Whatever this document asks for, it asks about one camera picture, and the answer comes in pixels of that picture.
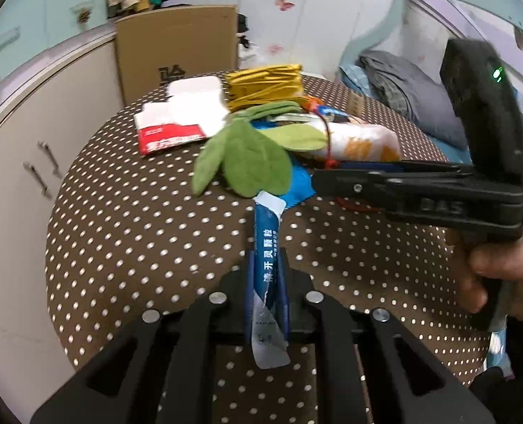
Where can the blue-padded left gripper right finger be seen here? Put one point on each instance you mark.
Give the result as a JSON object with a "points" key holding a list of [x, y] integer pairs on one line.
{"points": [[282, 299]]}

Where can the red white medicine box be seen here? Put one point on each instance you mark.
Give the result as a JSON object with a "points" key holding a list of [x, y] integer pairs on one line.
{"points": [[194, 111]]}

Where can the large cardboard box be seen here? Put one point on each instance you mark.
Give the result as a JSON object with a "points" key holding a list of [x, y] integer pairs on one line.
{"points": [[158, 47]]}

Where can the brown polka-dot round table cover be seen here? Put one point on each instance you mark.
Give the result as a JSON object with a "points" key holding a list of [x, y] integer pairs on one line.
{"points": [[126, 234]]}

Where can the person's right hand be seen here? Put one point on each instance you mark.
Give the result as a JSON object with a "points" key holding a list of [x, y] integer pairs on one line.
{"points": [[471, 264]]}

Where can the yellow paper bag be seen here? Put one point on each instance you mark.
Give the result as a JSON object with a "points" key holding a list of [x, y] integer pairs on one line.
{"points": [[265, 84]]}

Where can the green felt leaf toy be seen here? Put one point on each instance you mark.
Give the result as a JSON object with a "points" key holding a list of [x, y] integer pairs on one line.
{"points": [[252, 160]]}

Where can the pink butterfly wall sticker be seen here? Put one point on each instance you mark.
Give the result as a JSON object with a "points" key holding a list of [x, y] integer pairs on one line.
{"points": [[284, 5]]}

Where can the teal quilted bed mattress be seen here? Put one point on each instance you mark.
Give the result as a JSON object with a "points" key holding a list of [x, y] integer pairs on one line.
{"points": [[355, 77]]}

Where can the blue foil wrapper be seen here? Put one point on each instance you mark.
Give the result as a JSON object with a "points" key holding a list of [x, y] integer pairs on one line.
{"points": [[300, 188]]}

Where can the orange white patterned pouch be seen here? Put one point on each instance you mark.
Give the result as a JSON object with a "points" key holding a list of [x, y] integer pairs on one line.
{"points": [[363, 142]]}

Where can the grey folded duvet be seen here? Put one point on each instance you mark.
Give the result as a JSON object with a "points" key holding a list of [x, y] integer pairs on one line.
{"points": [[406, 89]]}

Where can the left teal drawer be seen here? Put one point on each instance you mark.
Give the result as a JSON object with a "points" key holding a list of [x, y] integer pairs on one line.
{"points": [[23, 33]]}

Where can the blue sachet packet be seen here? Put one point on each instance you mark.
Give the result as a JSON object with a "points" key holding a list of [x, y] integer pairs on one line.
{"points": [[268, 342]]}

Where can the right teal drawer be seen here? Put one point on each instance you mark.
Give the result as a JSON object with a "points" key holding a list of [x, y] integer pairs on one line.
{"points": [[68, 18]]}

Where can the white plastic bag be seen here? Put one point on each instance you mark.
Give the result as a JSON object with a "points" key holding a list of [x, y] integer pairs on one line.
{"points": [[247, 56]]}

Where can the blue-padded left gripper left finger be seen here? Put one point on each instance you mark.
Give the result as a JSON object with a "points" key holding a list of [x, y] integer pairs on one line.
{"points": [[249, 291]]}

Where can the teal drawer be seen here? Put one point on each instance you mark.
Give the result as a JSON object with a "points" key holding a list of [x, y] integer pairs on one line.
{"points": [[68, 18], [23, 33]]}

